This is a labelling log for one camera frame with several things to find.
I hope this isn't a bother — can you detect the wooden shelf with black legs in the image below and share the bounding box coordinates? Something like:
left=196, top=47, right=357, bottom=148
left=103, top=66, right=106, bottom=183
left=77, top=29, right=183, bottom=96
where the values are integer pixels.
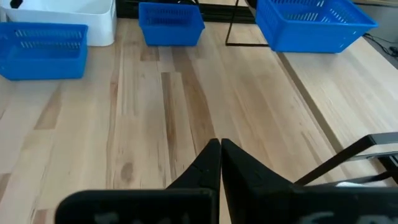
left=225, top=0, right=398, bottom=187

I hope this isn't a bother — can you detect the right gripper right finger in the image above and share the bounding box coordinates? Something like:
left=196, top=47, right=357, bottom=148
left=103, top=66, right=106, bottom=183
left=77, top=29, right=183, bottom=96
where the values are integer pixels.
left=221, top=139, right=398, bottom=224

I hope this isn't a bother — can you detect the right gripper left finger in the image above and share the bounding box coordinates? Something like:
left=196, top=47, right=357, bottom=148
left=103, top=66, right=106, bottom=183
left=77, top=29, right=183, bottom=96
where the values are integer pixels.
left=55, top=139, right=221, bottom=224

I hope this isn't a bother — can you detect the black floor cable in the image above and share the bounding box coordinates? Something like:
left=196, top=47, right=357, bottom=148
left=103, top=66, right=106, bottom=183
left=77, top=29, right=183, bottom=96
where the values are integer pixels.
left=363, top=32, right=398, bottom=58

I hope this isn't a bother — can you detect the blue plastic basket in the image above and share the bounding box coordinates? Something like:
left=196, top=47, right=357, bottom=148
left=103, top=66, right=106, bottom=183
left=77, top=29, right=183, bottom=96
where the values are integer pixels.
left=138, top=2, right=206, bottom=47
left=0, top=21, right=89, bottom=81
left=254, top=0, right=379, bottom=54

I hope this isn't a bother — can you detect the white plastic basket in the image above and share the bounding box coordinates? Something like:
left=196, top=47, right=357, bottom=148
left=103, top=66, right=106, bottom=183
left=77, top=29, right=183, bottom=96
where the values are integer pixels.
left=0, top=0, right=118, bottom=47

